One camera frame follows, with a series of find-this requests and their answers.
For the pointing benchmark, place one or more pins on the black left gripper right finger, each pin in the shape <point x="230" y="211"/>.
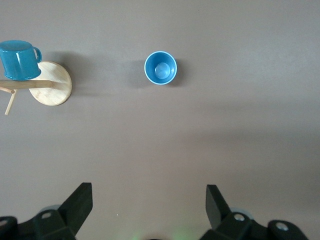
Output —
<point x="216" y="207"/>

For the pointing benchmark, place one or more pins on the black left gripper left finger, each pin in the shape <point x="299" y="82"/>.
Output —
<point x="75" y="207"/>

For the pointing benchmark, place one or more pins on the blue plastic cup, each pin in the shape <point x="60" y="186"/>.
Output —
<point x="160" y="68"/>

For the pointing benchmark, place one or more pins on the brown table mat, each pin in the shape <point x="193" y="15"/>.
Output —
<point x="160" y="150"/>

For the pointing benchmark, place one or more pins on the wooden mug tree stand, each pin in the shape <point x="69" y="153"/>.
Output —
<point x="55" y="87"/>

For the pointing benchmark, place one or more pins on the teal enamel mug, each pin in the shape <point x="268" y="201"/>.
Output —
<point x="18" y="62"/>

